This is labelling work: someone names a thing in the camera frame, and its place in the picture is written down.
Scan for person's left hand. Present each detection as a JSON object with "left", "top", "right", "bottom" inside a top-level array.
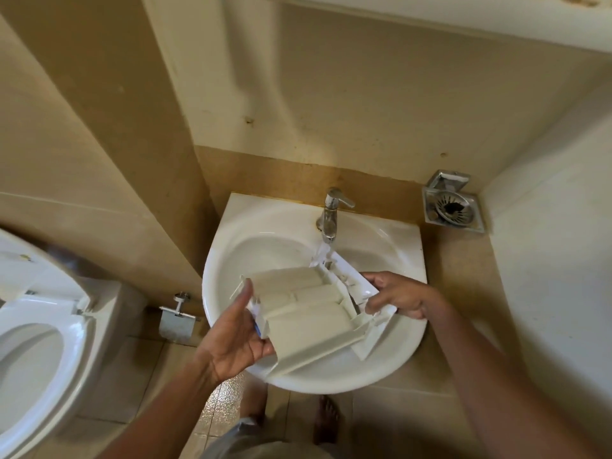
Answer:
[{"left": 196, "top": 278, "right": 276, "bottom": 384}]

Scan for person's right hand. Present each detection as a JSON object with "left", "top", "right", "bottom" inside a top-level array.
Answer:
[{"left": 361, "top": 271, "right": 448, "bottom": 322}]

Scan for white plastic detergent drawer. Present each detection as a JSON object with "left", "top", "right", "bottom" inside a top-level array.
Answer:
[{"left": 229, "top": 244, "right": 398, "bottom": 379}]

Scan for person's left forearm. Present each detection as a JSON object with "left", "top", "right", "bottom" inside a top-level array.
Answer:
[{"left": 96, "top": 351, "right": 226, "bottom": 459}]

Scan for person's right forearm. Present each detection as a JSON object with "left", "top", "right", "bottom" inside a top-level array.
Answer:
[{"left": 423, "top": 294, "right": 604, "bottom": 459}]

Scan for white ceramic sink basin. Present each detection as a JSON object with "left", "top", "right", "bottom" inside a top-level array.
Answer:
[{"left": 202, "top": 192, "right": 428, "bottom": 395}]

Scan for chrome toilet paper holder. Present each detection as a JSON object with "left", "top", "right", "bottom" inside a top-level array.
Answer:
[{"left": 158, "top": 292, "right": 201, "bottom": 343}]

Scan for chrome faucet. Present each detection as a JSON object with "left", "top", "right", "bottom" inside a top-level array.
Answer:
[{"left": 316, "top": 187, "right": 356, "bottom": 244}]

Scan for chrome floor drain cover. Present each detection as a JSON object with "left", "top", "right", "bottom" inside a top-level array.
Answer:
[{"left": 422, "top": 170, "right": 485, "bottom": 235}]

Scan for white toilet bowl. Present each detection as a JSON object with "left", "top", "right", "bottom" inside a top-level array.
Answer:
[{"left": 14, "top": 277, "right": 146, "bottom": 459}]

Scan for person's right foot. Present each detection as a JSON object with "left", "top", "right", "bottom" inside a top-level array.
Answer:
[{"left": 313, "top": 395, "right": 343, "bottom": 446}]

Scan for person's grey shorts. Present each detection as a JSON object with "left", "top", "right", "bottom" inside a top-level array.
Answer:
[{"left": 201, "top": 416, "right": 338, "bottom": 459}]

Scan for white toilet seat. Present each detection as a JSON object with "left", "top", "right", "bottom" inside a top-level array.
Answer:
[{"left": 0, "top": 296, "right": 96, "bottom": 459}]

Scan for white toilet lid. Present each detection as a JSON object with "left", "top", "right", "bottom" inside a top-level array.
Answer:
[{"left": 0, "top": 227, "right": 92, "bottom": 312}]

